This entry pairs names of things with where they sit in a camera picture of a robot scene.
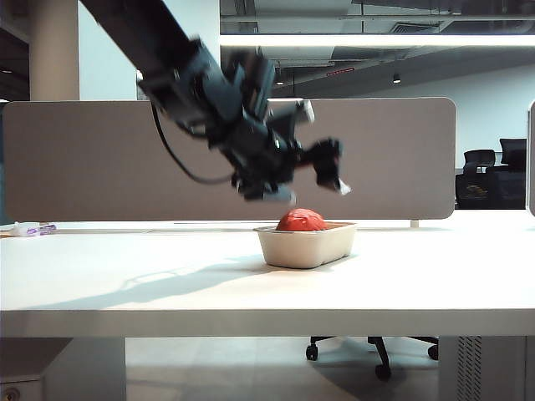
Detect black wheeled chair base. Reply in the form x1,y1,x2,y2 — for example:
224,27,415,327
304,334,440,381

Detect white ceiling light strip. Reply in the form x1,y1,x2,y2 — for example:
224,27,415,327
219,33,535,48

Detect orange fruit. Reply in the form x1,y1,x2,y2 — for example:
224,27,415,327
275,207,328,232

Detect black mesh office chair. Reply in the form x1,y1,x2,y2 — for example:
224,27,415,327
498,137,528,169
462,149,497,175

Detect purple and white small packet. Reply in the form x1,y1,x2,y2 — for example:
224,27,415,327
12,222,59,238

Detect narrow grey desk divider panel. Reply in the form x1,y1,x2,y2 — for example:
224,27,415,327
527,99,535,217

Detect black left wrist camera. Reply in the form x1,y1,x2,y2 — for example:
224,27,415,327
230,50,278,123

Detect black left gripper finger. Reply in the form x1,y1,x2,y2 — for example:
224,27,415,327
269,99,316,137
301,139,353,197

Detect beige paper lunchbox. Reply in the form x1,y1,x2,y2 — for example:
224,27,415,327
253,221,359,270

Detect white vented table leg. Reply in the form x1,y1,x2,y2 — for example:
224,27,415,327
437,335,535,401

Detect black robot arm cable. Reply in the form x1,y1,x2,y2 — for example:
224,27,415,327
150,103,236,185

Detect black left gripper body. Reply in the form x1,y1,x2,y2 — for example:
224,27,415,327
208,110,304,205

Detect wide grey desk divider panel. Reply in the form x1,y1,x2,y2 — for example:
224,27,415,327
2,97,457,222

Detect beige building pillar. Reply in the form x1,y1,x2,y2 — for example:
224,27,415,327
28,0,80,102

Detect black background desk cabinet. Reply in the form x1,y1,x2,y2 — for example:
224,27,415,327
454,165,527,211

